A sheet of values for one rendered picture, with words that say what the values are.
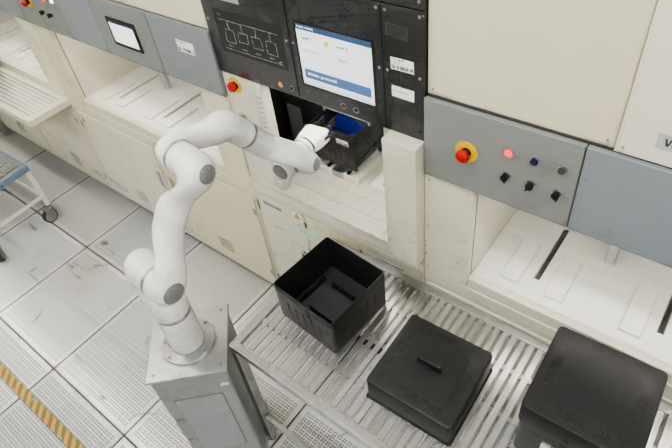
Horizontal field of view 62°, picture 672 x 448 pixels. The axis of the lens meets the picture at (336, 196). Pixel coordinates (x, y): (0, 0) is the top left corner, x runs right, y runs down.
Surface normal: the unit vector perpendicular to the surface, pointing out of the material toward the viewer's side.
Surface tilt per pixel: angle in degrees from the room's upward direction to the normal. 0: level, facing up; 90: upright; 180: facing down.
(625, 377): 0
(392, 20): 90
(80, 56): 90
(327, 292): 0
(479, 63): 90
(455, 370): 0
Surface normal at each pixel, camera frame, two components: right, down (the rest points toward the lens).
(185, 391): 0.13, 0.66
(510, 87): -0.61, 0.58
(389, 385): -0.11, -0.73
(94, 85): 0.79, 0.36
